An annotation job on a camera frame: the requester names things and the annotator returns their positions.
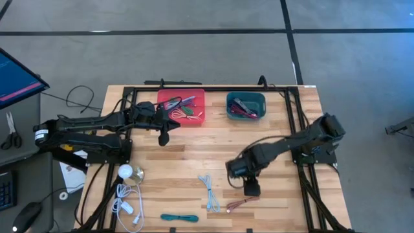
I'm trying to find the white lamp power cord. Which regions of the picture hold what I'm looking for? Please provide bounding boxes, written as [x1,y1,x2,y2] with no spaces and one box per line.
[111,183,145,233]

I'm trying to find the maroon braided USB cable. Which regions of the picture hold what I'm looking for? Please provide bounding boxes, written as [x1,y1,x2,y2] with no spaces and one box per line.
[230,104,259,120]

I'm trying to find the thin black floor cable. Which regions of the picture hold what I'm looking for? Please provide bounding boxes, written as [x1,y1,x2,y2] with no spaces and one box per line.
[40,85,104,114]

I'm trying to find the black aluminium table frame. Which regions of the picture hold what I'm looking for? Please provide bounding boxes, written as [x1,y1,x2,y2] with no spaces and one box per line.
[73,77,356,233]

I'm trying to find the cream USB cable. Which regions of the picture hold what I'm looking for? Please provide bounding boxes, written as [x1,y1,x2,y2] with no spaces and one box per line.
[170,108,204,122]

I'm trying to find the white paper sheet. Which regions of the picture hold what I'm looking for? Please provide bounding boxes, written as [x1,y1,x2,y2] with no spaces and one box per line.
[60,160,87,194]

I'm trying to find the white globe lamp gold base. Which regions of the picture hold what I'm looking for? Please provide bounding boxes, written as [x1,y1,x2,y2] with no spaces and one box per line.
[117,164,146,187]

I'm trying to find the black handled scissors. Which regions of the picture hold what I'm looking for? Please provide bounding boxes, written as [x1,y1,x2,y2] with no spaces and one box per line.
[0,111,23,151]

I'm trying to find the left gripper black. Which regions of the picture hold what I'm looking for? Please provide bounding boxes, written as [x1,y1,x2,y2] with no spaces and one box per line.
[133,101,181,147]

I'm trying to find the pink red plastic bin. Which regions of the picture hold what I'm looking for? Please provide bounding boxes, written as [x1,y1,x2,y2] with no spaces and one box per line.
[157,88,206,127]

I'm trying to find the teal plastic bin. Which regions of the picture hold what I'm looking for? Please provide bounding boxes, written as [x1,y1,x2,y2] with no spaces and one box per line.
[226,91,267,121]

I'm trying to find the black keyboard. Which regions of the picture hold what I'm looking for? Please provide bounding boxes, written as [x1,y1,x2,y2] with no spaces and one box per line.
[0,170,17,211]

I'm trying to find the dark purple USB cable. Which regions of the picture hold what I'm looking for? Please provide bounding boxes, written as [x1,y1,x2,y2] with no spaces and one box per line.
[229,100,250,115]

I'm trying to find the black computer mouse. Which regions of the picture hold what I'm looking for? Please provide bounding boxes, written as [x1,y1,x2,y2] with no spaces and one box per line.
[12,201,43,233]

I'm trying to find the black diagonal stand beam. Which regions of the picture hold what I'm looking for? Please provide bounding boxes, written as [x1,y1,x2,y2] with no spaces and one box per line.
[51,150,89,172]

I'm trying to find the dusty pink USB cable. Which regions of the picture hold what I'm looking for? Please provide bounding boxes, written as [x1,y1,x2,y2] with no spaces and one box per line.
[225,195,260,214]

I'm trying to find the grey metal stand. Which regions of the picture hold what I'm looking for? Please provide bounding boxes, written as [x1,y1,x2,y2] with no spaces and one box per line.
[384,116,414,145]

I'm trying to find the teal braided USB cable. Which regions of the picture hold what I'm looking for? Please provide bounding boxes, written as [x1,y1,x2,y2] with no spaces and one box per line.
[160,213,200,223]

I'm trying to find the computer monitor blue screen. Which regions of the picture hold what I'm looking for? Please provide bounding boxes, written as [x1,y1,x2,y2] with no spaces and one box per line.
[0,47,50,110]

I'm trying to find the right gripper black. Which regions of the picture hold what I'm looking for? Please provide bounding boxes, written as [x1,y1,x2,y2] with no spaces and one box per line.
[225,155,261,197]

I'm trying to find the grey braided USB cable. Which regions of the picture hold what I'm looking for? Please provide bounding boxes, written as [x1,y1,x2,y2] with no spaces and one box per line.
[233,98,256,115]

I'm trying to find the grey side desk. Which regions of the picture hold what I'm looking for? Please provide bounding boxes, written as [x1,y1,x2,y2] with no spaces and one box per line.
[0,92,55,233]

